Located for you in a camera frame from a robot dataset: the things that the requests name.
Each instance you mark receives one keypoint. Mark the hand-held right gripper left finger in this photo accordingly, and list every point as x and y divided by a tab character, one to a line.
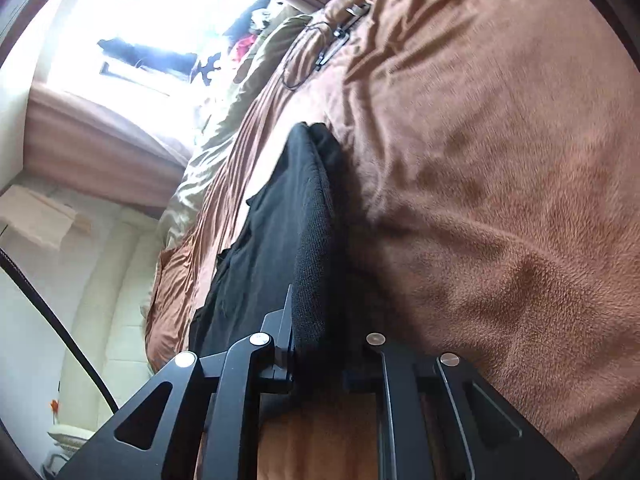
277	355

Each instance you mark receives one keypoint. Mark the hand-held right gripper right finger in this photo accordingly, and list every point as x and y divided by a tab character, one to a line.
395	370

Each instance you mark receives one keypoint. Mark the black long-sleeve shirt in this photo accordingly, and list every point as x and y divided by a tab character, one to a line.
290	220

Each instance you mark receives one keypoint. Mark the pile of mixed clothes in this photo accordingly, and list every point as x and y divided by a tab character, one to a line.
242	45

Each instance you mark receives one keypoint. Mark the cream padded headboard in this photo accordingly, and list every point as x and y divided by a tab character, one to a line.
100	310

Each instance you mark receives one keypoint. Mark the beige duvet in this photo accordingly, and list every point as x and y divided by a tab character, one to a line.
215	145

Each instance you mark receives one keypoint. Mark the orange-brown blanket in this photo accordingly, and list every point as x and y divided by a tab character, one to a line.
475	160

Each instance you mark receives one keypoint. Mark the pink curtain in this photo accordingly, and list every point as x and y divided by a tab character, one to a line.
110	140

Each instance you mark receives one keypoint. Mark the cream hanging cloth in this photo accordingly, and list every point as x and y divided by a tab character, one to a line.
40	215

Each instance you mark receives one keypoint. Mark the black and white plush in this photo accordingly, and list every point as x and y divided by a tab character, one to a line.
207	70

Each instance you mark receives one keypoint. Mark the long dark hanging garment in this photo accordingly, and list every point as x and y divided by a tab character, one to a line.
145	52

